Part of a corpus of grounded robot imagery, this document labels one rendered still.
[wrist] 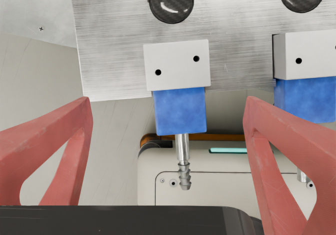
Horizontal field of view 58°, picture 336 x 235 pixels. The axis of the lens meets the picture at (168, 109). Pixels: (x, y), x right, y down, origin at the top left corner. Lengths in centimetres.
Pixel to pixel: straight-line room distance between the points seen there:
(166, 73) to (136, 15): 6
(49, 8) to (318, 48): 25
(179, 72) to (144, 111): 91
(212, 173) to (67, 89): 61
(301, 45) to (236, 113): 92
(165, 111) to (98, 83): 6
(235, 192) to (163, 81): 73
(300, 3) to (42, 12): 24
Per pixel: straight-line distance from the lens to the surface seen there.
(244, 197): 95
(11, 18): 36
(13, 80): 126
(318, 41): 26
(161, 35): 26
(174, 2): 27
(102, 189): 125
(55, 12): 34
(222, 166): 91
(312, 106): 28
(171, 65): 24
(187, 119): 25
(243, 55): 27
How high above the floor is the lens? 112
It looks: 81 degrees down
